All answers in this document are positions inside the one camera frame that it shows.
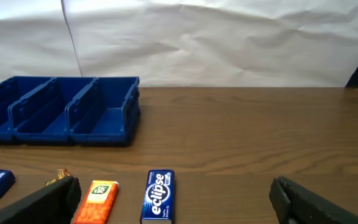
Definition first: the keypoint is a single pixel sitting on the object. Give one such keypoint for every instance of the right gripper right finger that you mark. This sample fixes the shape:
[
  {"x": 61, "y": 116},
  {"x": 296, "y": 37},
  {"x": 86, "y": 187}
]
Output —
[{"x": 303, "y": 207}]

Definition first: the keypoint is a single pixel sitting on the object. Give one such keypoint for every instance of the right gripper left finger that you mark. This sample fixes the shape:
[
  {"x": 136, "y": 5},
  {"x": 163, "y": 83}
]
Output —
[{"x": 42, "y": 205}]

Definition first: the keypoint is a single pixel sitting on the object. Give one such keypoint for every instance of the gold candy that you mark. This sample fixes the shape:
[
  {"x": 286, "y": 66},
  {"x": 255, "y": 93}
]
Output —
[{"x": 61, "y": 174}]

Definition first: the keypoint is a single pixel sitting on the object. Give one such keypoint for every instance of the orange candy box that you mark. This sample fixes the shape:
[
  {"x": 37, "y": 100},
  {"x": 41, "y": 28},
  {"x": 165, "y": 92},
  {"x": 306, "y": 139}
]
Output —
[{"x": 96, "y": 205}]

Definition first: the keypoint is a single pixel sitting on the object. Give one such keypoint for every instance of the blue tray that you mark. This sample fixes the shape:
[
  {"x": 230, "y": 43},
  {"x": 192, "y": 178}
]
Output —
[{"x": 104, "y": 124}]

